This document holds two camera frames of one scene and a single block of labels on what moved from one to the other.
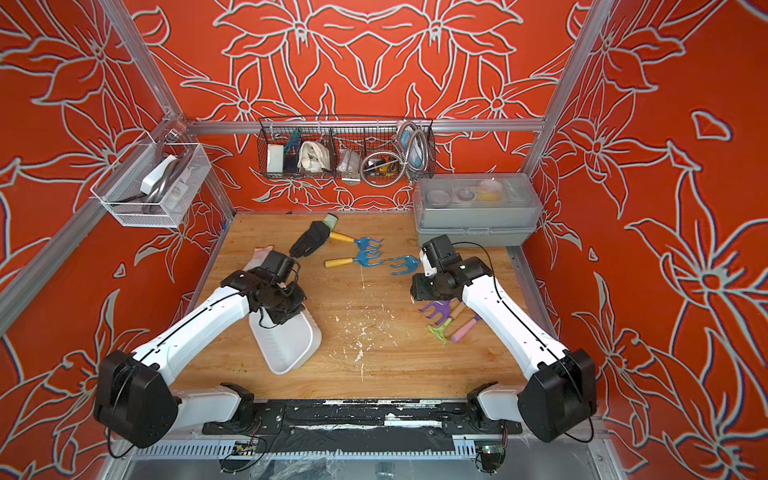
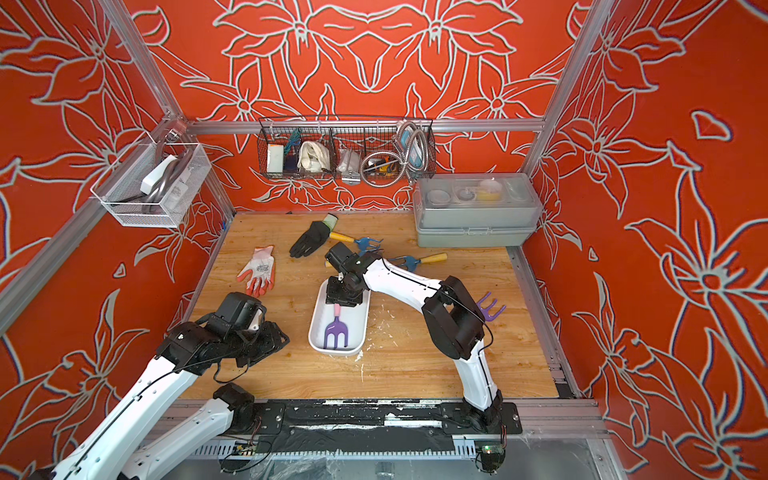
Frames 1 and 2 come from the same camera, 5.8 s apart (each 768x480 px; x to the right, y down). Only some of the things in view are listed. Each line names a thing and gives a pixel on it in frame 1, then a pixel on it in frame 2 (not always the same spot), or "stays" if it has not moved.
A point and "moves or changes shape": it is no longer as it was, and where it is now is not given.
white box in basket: (275, 158) stays
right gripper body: (427, 287) → (340, 292)
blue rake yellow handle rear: (364, 243) stays
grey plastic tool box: (477, 209) stays
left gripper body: (288, 302) → (257, 343)
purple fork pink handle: (440, 308) moves or changes shape
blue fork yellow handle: (410, 264) stays
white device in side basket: (148, 181) stays
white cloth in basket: (313, 157) stays
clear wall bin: (154, 183) stays
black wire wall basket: (391, 151) stays
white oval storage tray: (289, 346) → (357, 319)
